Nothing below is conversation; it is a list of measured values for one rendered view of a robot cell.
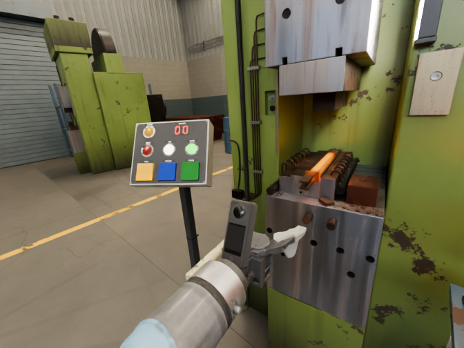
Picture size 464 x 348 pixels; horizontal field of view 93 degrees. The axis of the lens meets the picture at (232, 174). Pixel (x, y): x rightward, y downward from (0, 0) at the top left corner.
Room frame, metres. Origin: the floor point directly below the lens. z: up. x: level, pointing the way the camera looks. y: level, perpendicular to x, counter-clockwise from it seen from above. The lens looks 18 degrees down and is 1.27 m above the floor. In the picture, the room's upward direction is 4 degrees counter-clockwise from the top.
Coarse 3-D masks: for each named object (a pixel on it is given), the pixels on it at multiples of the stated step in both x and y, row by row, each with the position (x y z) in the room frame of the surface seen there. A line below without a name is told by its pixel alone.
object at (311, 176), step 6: (330, 156) 0.91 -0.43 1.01; (318, 162) 0.84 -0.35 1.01; (324, 162) 0.83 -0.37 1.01; (312, 168) 0.76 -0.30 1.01; (318, 168) 0.76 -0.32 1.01; (306, 174) 0.70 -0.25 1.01; (312, 174) 0.69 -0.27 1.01; (318, 174) 0.70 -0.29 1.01; (300, 180) 0.65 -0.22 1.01; (306, 180) 0.64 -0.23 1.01; (312, 180) 0.70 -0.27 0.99; (318, 180) 0.70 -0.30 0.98; (300, 186) 0.65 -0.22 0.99; (306, 186) 0.65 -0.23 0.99
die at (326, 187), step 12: (312, 156) 1.00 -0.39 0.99; (324, 156) 0.95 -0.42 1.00; (336, 156) 0.94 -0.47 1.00; (288, 168) 0.87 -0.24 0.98; (300, 168) 0.83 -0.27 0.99; (324, 168) 0.78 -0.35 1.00; (336, 168) 0.79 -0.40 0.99; (288, 180) 0.77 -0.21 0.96; (324, 180) 0.70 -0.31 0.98; (336, 180) 0.70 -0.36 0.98; (288, 192) 0.77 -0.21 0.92; (312, 192) 0.72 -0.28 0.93; (324, 192) 0.70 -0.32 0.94
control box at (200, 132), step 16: (144, 128) 0.99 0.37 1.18; (160, 128) 0.97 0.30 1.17; (176, 128) 0.95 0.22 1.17; (192, 128) 0.94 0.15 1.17; (208, 128) 0.93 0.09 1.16; (144, 144) 0.95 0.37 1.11; (160, 144) 0.94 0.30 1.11; (176, 144) 0.92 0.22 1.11; (208, 144) 0.90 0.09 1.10; (144, 160) 0.91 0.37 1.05; (160, 160) 0.90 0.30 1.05; (176, 160) 0.89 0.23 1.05; (192, 160) 0.87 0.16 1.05; (208, 160) 0.87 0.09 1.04; (176, 176) 0.85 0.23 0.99; (208, 176) 0.84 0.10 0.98
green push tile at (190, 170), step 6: (186, 162) 0.86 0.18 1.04; (192, 162) 0.86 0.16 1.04; (198, 162) 0.86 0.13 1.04; (186, 168) 0.85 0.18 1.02; (192, 168) 0.85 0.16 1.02; (198, 168) 0.84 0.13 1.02; (186, 174) 0.84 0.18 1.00; (192, 174) 0.84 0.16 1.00; (198, 174) 0.83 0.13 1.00; (186, 180) 0.84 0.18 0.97
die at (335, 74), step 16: (288, 64) 0.78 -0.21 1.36; (304, 64) 0.75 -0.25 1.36; (320, 64) 0.72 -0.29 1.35; (336, 64) 0.69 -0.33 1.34; (352, 64) 0.79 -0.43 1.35; (288, 80) 0.78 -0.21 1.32; (304, 80) 0.74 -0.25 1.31; (320, 80) 0.72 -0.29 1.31; (336, 80) 0.69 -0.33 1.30; (352, 80) 0.82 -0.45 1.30
